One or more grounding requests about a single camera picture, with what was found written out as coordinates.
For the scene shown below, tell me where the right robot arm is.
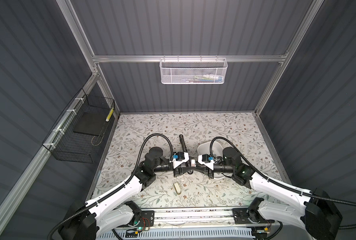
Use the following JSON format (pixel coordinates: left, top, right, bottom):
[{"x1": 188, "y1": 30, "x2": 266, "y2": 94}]
[{"x1": 191, "y1": 147, "x2": 343, "y2": 240}]

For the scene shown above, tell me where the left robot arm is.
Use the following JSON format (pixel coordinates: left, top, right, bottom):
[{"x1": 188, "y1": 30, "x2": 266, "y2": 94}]
[{"x1": 56, "y1": 147, "x2": 197, "y2": 240}]

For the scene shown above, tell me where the white plastic tray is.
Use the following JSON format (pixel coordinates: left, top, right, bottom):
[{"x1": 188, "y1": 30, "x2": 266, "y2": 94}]
[{"x1": 197, "y1": 142, "x2": 225, "y2": 180}]

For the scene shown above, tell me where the white vent strip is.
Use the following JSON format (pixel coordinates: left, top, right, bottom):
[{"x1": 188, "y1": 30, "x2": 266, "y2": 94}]
[{"x1": 95, "y1": 228, "x2": 254, "y2": 240}]

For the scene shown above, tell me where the yellow marker pen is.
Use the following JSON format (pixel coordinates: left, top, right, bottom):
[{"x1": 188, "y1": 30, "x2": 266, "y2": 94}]
[{"x1": 106, "y1": 108, "x2": 114, "y2": 122}]

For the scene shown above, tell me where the black foam pad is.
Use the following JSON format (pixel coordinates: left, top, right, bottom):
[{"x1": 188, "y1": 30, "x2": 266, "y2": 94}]
[{"x1": 73, "y1": 112, "x2": 109, "y2": 137}]

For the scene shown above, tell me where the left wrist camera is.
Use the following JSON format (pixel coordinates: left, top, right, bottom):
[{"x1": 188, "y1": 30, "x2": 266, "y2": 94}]
[{"x1": 170, "y1": 152, "x2": 190, "y2": 169}]

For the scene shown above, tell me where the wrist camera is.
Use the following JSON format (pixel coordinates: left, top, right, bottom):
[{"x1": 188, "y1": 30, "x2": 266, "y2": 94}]
[
  {"x1": 198, "y1": 154, "x2": 216, "y2": 171},
  {"x1": 170, "y1": 152, "x2": 190, "y2": 169}
]

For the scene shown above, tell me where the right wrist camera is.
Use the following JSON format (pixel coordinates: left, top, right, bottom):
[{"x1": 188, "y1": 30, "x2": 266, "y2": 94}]
[{"x1": 198, "y1": 154, "x2": 216, "y2": 171}]

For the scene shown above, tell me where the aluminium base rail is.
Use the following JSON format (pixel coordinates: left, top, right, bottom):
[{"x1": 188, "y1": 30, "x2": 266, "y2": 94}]
[{"x1": 72, "y1": 205, "x2": 314, "y2": 232}]

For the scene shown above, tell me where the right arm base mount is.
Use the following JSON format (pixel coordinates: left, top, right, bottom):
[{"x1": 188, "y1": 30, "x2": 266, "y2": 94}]
[{"x1": 232, "y1": 207, "x2": 275, "y2": 225}]

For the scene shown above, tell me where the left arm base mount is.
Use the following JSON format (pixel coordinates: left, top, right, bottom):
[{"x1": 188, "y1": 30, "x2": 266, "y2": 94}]
[{"x1": 119, "y1": 211, "x2": 155, "y2": 228}]

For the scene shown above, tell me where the white wire wall basket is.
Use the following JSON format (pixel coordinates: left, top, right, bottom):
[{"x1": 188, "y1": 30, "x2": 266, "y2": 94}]
[{"x1": 159, "y1": 58, "x2": 228, "y2": 85}]

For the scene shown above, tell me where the black wire side basket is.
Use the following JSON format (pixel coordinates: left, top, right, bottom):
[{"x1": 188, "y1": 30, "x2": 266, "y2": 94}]
[{"x1": 43, "y1": 90, "x2": 116, "y2": 164}]

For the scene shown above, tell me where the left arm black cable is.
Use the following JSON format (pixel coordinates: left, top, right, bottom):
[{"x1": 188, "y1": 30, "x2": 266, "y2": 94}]
[{"x1": 45, "y1": 132, "x2": 175, "y2": 240}]

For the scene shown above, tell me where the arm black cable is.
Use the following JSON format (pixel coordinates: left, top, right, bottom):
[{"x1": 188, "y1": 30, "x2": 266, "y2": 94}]
[
  {"x1": 209, "y1": 136, "x2": 356, "y2": 230},
  {"x1": 45, "y1": 132, "x2": 175, "y2": 240}
]

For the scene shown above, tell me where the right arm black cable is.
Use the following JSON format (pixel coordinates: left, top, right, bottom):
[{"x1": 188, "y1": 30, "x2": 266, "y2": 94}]
[{"x1": 209, "y1": 136, "x2": 356, "y2": 230}]

